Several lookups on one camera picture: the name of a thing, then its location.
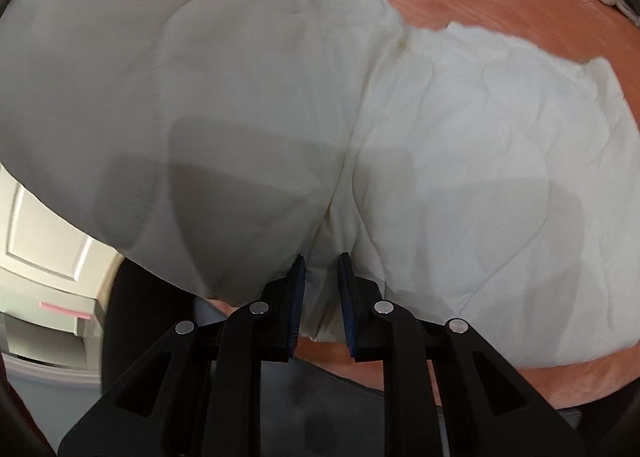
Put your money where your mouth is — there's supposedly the cream quilted jacket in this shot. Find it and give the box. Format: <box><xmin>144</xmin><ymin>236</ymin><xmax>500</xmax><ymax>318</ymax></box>
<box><xmin>1</xmin><ymin>0</ymin><xmax>639</xmax><ymax>367</ymax></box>

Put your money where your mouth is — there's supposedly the white panel door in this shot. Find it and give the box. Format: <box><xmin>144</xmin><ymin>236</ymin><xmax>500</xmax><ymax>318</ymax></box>
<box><xmin>0</xmin><ymin>161</ymin><xmax>126</xmax><ymax>453</ymax></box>

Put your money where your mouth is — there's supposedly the orange plush bedspread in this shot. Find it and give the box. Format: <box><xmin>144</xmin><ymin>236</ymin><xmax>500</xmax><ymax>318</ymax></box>
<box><xmin>203</xmin><ymin>0</ymin><xmax>639</xmax><ymax>407</ymax></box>

